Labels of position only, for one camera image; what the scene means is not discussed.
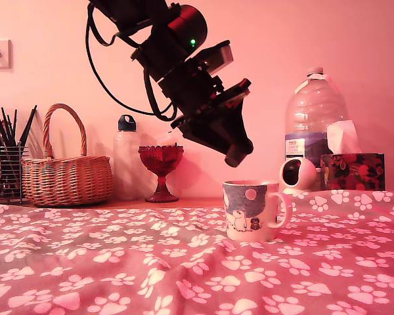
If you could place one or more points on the small pale packet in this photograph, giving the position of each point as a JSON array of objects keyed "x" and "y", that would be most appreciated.
[{"x": 165, "y": 140}]

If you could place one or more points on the white tissue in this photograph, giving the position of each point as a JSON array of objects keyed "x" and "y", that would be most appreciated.
[{"x": 341, "y": 138}]

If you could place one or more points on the white cartoon print mug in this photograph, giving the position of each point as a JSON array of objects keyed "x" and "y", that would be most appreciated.
[{"x": 246, "y": 203}]

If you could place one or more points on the small white round camera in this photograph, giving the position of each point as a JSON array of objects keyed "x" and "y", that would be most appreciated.
[{"x": 307, "y": 174}]

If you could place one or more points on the paw print fleece cloth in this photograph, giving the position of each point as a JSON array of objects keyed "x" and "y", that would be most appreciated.
[{"x": 85, "y": 262}]

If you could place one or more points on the white wall switch plate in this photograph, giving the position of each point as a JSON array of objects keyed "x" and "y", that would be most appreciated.
[{"x": 0, "y": 54}]

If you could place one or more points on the floral tissue box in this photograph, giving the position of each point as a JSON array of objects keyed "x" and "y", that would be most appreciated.
[{"x": 354, "y": 172}]

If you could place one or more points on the large clear water bottle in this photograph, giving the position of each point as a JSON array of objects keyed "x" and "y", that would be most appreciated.
[{"x": 312, "y": 108}]

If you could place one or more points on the red glass goblet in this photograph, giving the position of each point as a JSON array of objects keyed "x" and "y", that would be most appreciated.
[{"x": 161, "y": 160}]

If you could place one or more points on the white bottle with dark cap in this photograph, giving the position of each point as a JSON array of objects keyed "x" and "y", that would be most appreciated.
[{"x": 126, "y": 157}]

